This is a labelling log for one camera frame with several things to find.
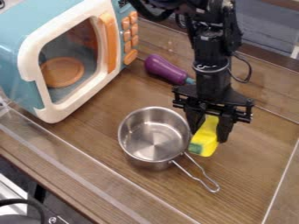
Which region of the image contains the yellow toy banana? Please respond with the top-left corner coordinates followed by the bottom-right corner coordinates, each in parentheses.
top-left (188, 115), bottom-right (219, 157)

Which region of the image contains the purple toy eggplant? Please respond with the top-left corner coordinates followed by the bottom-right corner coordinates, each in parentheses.
top-left (144, 54), bottom-right (195, 85)

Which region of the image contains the silver pot with wire handle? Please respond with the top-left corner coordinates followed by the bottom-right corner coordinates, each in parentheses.
top-left (116, 106), bottom-right (220, 193)

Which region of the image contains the orange microwave turntable plate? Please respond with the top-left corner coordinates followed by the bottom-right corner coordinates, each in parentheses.
top-left (40, 57), bottom-right (84, 88)

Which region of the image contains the clear acrylic barrier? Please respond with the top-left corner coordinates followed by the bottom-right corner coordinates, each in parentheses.
top-left (0, 98), bottom-right (200, 224)

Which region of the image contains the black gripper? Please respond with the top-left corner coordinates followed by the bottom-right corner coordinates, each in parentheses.
top-left (172, 62), bottom-right (253, 144)

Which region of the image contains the blue toy microwave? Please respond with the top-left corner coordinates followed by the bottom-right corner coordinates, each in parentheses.
top-left (0, 0), bottom-right (138, 123)

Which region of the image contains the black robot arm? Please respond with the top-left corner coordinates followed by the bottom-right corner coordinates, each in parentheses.
top-left (128, 0), bottom-right (253, 143)

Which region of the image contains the black cable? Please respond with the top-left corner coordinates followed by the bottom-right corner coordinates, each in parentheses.
top-left (0, 198), bottom-right (46, 224)

